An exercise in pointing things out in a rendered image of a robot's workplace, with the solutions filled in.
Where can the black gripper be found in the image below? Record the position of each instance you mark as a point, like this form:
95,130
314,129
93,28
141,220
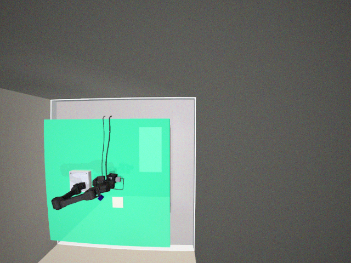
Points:
111,183

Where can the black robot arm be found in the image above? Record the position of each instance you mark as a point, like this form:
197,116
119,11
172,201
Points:
90,194

